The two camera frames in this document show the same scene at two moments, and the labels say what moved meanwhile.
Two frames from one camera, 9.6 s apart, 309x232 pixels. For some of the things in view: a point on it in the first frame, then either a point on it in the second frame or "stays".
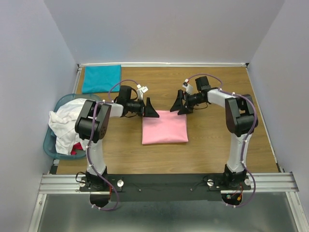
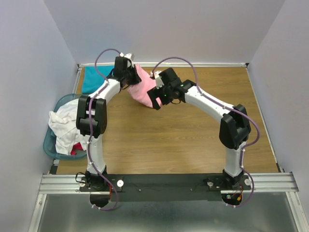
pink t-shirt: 169,127 to 139,91
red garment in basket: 77,146 stays
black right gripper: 178,105 to 154,93
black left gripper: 147,111 to 136,79
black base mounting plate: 165,187 stays
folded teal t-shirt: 100,79 stays
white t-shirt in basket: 62,123 stays
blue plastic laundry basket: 49,139 stays
